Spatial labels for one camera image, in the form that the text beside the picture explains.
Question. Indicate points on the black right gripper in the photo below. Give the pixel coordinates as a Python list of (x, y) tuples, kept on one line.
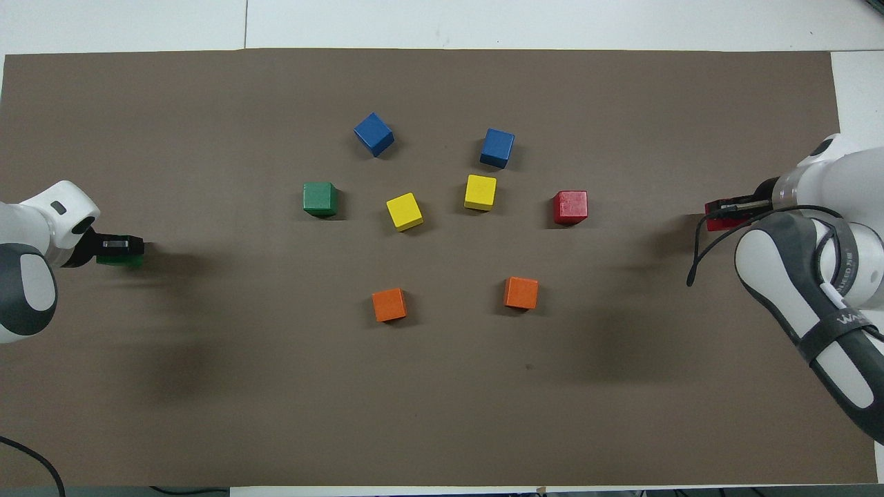
[(749, 204)]

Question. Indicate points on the brown table mat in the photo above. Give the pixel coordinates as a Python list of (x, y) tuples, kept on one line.
[(207, 386)]

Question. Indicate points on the orange wooden cube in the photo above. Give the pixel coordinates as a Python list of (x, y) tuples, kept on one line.
[(389, 305), (521, 293)]

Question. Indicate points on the red wooden cube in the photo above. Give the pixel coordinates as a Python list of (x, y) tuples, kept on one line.
[(719, 225), (570, 208)]

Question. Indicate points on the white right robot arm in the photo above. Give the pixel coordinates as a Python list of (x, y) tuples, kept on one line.
[(849, 179)]

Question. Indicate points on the green wooden cube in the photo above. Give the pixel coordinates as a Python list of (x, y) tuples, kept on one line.
[(320, 199), (121, 263)]

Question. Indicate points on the blue wooden cube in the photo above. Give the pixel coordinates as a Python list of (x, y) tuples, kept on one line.
[(373, 134), (497, 148)]

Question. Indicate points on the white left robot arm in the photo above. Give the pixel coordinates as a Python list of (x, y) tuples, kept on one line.
[(27, 228)]

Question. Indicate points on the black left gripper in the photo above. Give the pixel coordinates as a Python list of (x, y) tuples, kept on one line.
[(103, 247)]

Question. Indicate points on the yellow wooden cube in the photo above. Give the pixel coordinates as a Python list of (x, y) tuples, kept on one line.
[(480, 192), (404, 212)]

